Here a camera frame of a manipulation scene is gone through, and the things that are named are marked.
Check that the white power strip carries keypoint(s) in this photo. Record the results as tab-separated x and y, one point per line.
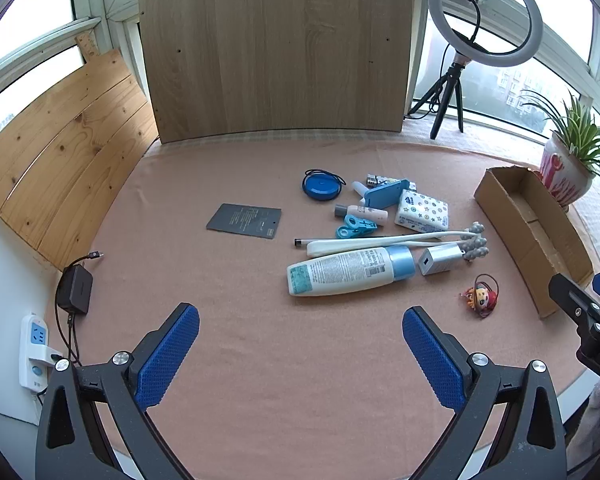
32	340

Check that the patterned white lighter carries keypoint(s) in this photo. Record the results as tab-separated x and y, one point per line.
377	179

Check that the patterned white tissue pack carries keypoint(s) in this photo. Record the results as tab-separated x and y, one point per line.
422	210

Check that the black power adapter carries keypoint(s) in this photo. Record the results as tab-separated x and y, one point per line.
75	287

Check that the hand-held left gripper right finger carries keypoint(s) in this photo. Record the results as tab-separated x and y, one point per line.
435	355

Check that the pine plank panel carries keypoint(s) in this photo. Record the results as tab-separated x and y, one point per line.
65	160

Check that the long cardboard box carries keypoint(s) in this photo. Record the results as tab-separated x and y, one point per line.
530	220

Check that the small tube with grey cap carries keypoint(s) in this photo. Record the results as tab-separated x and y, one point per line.
365	212

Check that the white bottle with blue cap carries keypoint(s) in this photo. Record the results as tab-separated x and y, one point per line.
340	272

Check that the clear ballpoint pen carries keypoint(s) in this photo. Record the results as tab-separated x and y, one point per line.
300	242

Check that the small grey charger box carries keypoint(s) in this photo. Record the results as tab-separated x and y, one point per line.
440	260

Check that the large light wooden board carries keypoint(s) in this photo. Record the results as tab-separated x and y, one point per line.
280	50

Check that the light blue phone stand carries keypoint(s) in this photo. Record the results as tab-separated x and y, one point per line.
385	195

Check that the white beaded massager stick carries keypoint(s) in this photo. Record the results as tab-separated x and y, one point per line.
330	246

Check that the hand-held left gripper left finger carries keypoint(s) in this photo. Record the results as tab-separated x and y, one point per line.
167	355

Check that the dark grey card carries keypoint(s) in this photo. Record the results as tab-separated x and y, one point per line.
242	220

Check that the potted spider plant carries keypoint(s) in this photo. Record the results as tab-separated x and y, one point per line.
562	170

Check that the light blue plastic clip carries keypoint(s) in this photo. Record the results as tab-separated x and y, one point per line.
352	222

